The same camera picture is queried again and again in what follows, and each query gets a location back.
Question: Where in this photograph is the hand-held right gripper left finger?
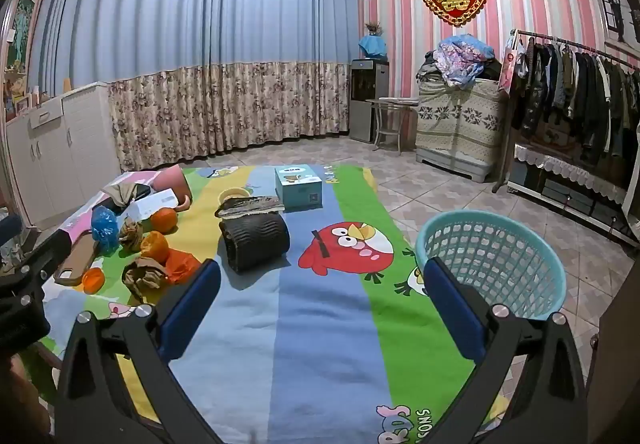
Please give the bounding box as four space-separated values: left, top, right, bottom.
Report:
54 258 236 444

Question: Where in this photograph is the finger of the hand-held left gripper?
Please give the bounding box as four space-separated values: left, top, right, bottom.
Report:
17 228 72 287
0 214 24 247

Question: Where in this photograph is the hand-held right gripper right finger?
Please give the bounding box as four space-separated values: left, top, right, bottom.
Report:
422 257 588 444

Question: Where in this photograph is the orange plastic bag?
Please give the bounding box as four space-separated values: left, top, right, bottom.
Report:
162 247 203 285

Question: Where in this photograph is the orange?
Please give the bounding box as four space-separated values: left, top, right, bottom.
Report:
81 268 106 294
150 207 179 233
139 231 170 262

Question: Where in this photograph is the brown paper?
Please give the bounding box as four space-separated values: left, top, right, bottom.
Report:
122 257 171 304
118 218 146 252

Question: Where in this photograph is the blue plastic bag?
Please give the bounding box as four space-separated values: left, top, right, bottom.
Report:
91 205 121 255

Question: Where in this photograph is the teal plastic basket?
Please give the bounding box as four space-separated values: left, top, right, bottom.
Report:
415 210 567 322

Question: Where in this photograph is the khaki cloth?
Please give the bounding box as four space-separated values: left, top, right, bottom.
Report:
101 181 146 212

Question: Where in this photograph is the black corrugated roll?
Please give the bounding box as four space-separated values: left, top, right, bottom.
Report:
220 213 291 274

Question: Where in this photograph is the white paper packet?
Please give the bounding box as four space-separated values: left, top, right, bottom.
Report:
127 189 178 221

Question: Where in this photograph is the dark wrapper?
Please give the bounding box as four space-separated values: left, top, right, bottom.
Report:
215 195 286 219

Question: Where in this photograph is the yellow bowl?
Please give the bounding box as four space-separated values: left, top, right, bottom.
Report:
218 187 252 205

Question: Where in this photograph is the person's left hand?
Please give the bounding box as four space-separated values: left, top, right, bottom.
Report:
0 353 43 430

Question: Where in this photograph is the brown phone case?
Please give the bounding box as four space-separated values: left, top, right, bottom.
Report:
53 237 103 287

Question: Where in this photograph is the white cabinet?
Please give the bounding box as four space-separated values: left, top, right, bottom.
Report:
0 82 123 230

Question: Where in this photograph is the pink cup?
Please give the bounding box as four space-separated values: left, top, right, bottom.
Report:
152 164 193 211

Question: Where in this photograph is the clothes rack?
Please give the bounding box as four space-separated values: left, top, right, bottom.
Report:
492 28 640 245

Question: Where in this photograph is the blue and white box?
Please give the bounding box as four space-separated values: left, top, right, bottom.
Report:
274 165 323 211

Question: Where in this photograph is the dark wooden door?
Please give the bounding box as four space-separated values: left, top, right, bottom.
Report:
585 254 640 444

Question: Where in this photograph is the white lace cloth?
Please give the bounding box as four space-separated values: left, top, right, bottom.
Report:
514 143 628 205

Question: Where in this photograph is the cabinet under patterned cloth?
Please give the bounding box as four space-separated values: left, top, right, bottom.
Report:
415 77 508 182

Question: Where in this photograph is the small side table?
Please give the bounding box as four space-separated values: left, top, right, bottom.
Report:
365 97 420 152

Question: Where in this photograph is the grey water dispenser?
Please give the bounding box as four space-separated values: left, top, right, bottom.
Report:
348 58 390 143

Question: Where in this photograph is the pink hanging bag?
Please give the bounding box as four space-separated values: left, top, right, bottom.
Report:
497 37 526 92

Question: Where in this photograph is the blue and floral curtain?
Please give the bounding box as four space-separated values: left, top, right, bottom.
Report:
27 0 358 172

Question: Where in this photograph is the pile of clothes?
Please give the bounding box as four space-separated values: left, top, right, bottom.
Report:
419 34 503 90

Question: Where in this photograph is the row of hanging clothes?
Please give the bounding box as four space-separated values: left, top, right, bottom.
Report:
515 37 640 165

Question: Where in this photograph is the blue cover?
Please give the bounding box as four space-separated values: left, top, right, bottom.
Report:
359 34 388 60

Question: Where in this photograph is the green wall poster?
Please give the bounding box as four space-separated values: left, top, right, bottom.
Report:
5 0 36 75

